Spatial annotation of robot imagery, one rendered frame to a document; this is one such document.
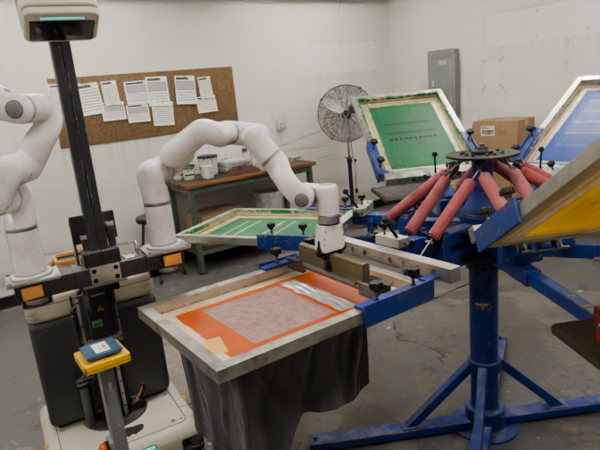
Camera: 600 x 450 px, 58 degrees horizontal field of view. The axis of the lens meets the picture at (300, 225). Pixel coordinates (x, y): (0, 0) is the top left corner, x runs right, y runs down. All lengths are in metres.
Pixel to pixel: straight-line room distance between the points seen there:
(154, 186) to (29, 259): 0.45
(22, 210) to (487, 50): 5.36
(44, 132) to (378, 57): 5.81
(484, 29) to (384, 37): 1.43
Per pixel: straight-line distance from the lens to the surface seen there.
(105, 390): 1.75
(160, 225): 1.96
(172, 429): 2.54
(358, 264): 1.76
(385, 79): 7.29
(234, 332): 1.66
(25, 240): 1.90
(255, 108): 6.08
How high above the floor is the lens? 1.65
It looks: 14 degrees down
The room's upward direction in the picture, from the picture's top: 5 degrees counter-clockwise
